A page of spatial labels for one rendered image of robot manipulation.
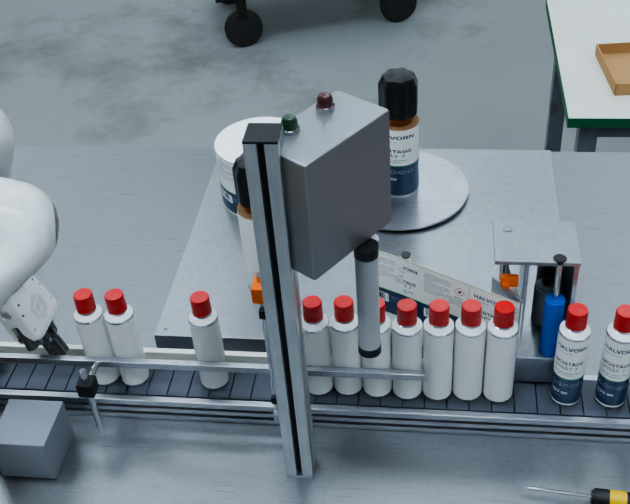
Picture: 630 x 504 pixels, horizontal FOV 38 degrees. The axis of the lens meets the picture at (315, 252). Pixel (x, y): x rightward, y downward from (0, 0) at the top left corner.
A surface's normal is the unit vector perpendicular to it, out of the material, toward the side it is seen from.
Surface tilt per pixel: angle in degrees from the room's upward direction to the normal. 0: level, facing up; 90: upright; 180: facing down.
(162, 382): 0
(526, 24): 0
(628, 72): 0
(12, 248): 51
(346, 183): 90
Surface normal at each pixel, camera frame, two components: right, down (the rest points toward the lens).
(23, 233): 0.36, -0.05
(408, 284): -0.58, 0.55
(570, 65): -0.07, -0.77
